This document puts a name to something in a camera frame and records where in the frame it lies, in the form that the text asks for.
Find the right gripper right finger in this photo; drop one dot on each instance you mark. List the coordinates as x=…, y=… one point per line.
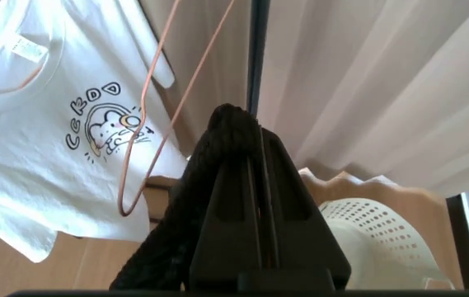
x=300, y=247

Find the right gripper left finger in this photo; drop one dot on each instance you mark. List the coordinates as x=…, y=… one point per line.
x=230, y=243

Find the black garment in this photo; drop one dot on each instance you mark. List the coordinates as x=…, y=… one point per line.
x=184, y=214

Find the white garment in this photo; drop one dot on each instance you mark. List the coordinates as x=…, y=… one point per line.
x=32, y=185

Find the white laundry basket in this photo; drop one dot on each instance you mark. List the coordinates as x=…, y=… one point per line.
x=374, y=255

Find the black clothes rack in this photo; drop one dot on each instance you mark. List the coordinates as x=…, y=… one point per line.
x=257, y=49

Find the beige curtain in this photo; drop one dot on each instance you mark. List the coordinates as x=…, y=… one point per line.
x=362, y=82

